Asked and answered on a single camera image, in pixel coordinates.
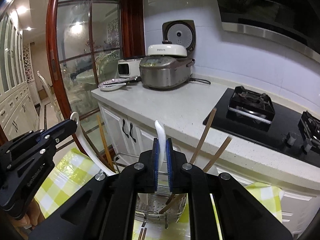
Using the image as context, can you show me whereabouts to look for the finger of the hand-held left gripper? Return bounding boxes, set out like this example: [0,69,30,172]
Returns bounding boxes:
[0,119,77,156]
[5,126,77,172]

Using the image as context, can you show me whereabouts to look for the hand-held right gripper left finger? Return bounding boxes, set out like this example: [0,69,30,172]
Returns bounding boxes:
[29,138,160,240]

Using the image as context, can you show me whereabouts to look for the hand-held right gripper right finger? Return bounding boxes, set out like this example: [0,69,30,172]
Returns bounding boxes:
[166,137,293,240]

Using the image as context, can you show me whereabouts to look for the white ceramic spoon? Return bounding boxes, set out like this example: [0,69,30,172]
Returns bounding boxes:
[154,120,167,190]
[70,112,117,177]

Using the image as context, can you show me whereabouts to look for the metal wire utensil rack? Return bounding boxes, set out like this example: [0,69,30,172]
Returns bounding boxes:
[114,152,188,230]

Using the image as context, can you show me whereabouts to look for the wooden chopstick red patterned end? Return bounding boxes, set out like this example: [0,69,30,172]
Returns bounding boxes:
[96,115,117,174]

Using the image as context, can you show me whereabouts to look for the person's left hand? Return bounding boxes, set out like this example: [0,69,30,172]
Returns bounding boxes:
[15,197,46,233]

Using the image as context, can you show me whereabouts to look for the green white checkered tablecloth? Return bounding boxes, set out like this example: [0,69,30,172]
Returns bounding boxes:
[34,147,285,240]

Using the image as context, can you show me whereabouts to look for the cream dining chair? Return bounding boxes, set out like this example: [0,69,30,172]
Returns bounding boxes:
[37,70,63,123]

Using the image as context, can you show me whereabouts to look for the white display cabinet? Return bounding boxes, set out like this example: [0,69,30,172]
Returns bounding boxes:
[0,11,42,140]

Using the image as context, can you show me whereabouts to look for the white plate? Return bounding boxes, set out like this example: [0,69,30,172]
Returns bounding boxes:
[99,78,127,91]

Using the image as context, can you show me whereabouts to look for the red wooden glass door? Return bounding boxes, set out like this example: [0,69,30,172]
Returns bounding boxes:
[46,0,146,155]

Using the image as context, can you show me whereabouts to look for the small white appliance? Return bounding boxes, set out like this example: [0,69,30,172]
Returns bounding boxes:
[117,59,143,79]

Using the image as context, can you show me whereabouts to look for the silver rice cooker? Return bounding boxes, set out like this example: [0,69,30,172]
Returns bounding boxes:
[139,19,196,91]

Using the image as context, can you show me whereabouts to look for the black burner grate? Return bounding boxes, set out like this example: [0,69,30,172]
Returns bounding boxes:
[297,110,320,155]
[226,86,276,132]

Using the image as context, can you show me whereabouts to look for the white round lid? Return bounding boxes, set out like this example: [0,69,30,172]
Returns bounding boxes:
[147,44,188,58]

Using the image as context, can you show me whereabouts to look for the black glass gas cooktop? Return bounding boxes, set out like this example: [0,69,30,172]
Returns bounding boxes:
[202,86,320,168]

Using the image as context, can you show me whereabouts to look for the grey cooktop knob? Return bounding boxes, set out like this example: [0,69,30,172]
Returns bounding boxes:
[302,140,314,153]
[285,132,297,146]

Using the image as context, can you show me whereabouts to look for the black range hood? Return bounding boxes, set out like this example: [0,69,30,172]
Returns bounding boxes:
[212,0,320,63]

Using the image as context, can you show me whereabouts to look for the black power cable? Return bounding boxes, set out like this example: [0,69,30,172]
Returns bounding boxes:
[189,78,211,85]

